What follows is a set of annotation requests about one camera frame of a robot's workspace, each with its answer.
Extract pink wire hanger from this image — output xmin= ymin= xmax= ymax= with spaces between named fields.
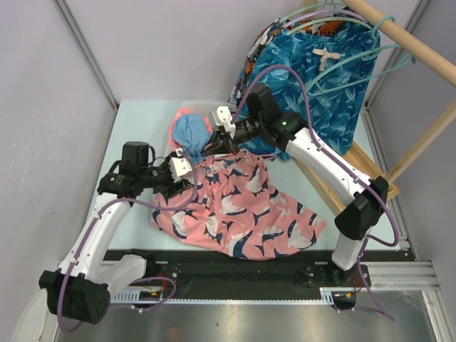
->
xmin=204 ymin=149 xmax=276 ymax=167

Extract white plastic laundry basket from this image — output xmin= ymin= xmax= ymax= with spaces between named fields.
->
xmin=163 ymin=99 xmax=239 ymax=157

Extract pink shark print shorts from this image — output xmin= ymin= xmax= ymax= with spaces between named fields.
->
xmin=151 ymin=161 xmax=326 ymax=261

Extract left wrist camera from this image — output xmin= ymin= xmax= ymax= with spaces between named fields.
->
xmin=169 ymin=148 xmax=195 ymax=183

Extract light blue garment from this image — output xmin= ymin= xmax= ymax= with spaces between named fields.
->
xmin=171 ymin=113 xmax=212 ymax=164

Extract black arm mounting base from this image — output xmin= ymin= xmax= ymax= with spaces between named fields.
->
xmin=111 ymin=250 xmax=415 ymax=307

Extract teal hanger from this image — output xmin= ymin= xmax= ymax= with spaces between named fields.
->
xmin=307 ymin=16 xmax=417 ymax=97

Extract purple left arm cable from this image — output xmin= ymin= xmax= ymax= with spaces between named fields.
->
xmin=56 ymin=149 xmax=199 ymax=333

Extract wooden rack base frame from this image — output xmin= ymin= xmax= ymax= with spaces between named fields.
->
xmin=294 ymin=142 xmax=400 ymax=214

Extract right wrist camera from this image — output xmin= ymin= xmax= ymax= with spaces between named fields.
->
xmin=209 ymin=105 xmax=236 ymax=138

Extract white drawstring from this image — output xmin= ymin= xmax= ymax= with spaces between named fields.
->
xmin=312 ymin=48 xmax=341 ymax=72

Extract wooden hanging rod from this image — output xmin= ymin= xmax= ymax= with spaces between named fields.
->
xmin=343 ymin=0 xmax=455 ymax=87

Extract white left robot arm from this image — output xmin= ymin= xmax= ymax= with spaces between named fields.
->
xmin=38 ymin=141 xmax=197 ymax=333

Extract mint green hanger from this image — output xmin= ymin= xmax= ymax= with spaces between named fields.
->
xmin=279 ymin=1 xmax=366 ymax=27

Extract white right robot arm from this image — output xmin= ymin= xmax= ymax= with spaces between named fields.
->
xmin=201 ymin=83 xmax=389 ymax=286

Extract blue shark print shorts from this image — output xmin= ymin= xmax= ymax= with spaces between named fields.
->
xmin=241 ymin=22 xmax=376 ymax=155

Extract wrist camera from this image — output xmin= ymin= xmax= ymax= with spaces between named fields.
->
xmin=209 ymin=105 xmax=236 ymax=138
xmin=169 ymin=148 xmax=195 ymax=183

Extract aluminium corner post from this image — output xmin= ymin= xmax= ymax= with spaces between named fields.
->
xmin=52 ymin=0 xmax=120 ymax=113

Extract white cable duct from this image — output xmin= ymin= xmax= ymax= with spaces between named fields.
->
xmin=108 ymin=287 xmax=338 ymax=306

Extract purple hanger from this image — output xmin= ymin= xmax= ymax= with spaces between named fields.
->
xmin=283 ymin=7 xmax=366 ymax=29

